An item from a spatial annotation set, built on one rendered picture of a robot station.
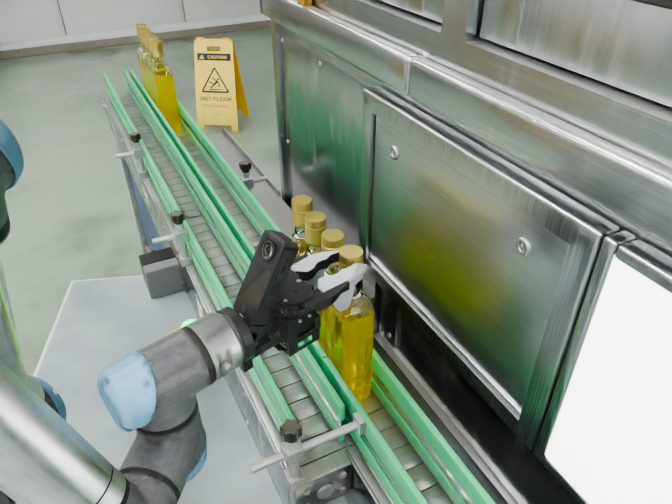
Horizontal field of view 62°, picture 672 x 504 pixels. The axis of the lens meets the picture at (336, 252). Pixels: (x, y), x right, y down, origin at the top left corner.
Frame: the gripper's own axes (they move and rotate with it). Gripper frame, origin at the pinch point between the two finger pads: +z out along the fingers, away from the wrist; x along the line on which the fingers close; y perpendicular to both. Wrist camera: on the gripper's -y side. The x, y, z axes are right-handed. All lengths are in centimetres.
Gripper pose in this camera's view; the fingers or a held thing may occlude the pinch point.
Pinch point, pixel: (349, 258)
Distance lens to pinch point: 78.5
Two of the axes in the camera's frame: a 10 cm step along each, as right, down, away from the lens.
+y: 0.0, 8.2, 5.8
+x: 6.7, 4.3, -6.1
